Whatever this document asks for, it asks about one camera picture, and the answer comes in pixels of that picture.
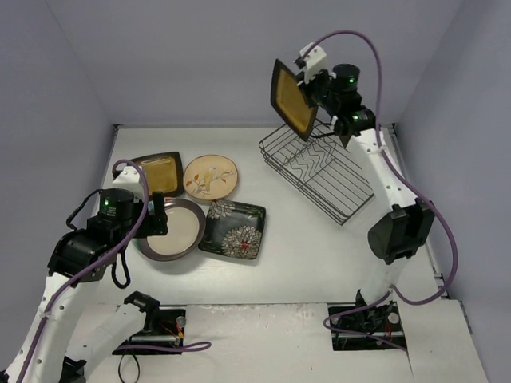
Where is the square amber plate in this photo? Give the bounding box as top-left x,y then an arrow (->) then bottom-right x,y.
270,59 -> 318,142
132,152 -> 184,197

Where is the round cream brown-rim plate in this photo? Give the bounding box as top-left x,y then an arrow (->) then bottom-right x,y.
134,198 -> 206,262

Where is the round bird pattern plate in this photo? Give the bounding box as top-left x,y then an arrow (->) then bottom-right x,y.
184,154 -> 239,201

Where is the black floral square plate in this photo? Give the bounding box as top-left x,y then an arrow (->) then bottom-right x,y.
198,199 -> 267,261

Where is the round red teal plate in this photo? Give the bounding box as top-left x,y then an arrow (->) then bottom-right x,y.
148,197 -> 173,211

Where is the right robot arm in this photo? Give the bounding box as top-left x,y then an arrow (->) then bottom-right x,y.
297,61 -> 434,329

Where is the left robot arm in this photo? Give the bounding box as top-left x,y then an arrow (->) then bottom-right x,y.
1,188 -> 168,382

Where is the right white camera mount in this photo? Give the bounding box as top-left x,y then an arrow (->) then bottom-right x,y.
295,42 -> 329,84

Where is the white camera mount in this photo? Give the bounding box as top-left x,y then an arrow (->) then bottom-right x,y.
113,166 -> 144,199
295,42 -> 329,84

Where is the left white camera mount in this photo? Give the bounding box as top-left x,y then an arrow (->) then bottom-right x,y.
113,166 -> 144,199

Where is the black wire dish rack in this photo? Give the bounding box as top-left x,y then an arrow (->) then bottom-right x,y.
259,119 -> 374,225

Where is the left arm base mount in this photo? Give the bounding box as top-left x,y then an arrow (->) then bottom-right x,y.
121,306 -> 186,349

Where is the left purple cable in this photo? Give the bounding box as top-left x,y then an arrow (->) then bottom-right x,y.
14,159 -> 212,383

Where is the purple cable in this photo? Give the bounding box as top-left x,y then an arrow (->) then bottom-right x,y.
14,159 -> 212,383
297,30 -> 458,338

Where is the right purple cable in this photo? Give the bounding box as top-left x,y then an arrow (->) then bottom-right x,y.
297,30 -> 458,338

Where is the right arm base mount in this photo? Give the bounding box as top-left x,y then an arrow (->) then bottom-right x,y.
326,302 -> 407,352

